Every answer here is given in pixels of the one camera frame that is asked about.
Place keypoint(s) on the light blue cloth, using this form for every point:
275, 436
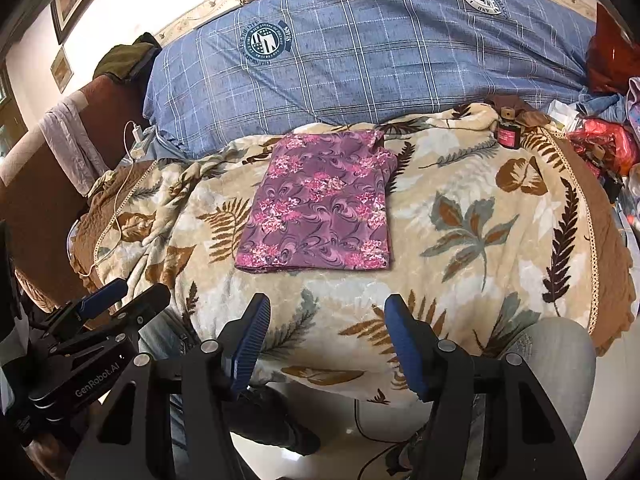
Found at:
165, 142

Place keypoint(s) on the pale pink cloth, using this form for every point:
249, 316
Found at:
75, 140

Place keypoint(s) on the brown armchair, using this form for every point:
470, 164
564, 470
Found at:
35, 185

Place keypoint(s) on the crumpled blue cloth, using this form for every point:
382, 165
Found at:
602, 102

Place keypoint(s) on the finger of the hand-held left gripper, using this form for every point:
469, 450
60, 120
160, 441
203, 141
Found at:
145, 305
102, 295

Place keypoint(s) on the beige leaf-print blanket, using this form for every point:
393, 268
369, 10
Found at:
450, 280

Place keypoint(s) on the olive green cloth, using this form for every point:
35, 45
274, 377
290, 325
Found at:
125, 57

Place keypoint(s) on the dark bottle with pink label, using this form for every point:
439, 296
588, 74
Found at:
509, 132

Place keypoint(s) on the shiny red bag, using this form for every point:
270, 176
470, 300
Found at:
612, 50

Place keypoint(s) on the small framed wall picture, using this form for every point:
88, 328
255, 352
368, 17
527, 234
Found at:
62, 67

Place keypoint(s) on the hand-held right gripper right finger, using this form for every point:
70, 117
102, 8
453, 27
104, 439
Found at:
410, 345

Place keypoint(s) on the red plastic bag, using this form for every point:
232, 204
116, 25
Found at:
600, 140

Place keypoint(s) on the blue plaid duvet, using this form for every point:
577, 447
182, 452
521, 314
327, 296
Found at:
380, 60

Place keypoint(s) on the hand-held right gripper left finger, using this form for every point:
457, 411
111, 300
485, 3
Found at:
250, 345

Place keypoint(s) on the pink floral shirt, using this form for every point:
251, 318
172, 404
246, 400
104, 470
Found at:
320, 205

